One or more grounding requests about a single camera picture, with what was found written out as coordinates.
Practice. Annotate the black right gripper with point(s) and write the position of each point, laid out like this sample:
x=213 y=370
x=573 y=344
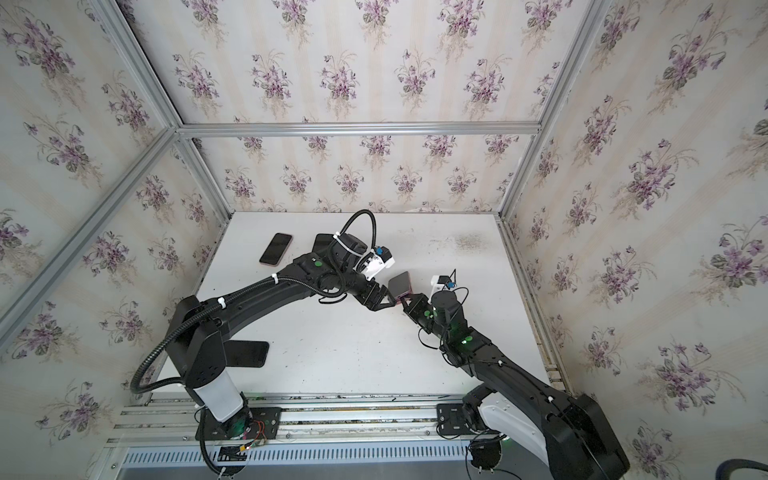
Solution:
x=417 y=309

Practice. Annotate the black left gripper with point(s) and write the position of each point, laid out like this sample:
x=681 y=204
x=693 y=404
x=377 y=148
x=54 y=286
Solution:
x=369 y=294

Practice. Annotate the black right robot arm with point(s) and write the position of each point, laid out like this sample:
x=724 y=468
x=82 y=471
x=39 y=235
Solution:
x=571 y=435

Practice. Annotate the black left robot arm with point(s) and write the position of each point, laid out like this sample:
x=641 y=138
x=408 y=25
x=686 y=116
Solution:
x=199 y=330

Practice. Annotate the black phone far middle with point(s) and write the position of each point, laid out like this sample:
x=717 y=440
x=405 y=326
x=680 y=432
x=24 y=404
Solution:
x=321 y=242

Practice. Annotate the black phone pink edge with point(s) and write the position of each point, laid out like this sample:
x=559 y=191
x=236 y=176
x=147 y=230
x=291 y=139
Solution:
x=275 y=250

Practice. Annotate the black pad near left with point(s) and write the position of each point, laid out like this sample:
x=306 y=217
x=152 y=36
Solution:
x=246 y=354

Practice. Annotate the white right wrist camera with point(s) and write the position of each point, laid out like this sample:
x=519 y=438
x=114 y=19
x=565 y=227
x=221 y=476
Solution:
x=443 y=283

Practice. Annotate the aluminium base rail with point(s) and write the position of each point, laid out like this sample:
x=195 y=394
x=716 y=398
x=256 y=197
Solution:
x=170 y=420

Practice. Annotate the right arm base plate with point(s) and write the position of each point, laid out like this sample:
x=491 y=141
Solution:
x=452 y=422

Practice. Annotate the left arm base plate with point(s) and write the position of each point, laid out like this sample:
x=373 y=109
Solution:
x=257 y=424

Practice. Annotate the aluminium frame top bar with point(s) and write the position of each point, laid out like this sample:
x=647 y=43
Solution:
x=336 y=129

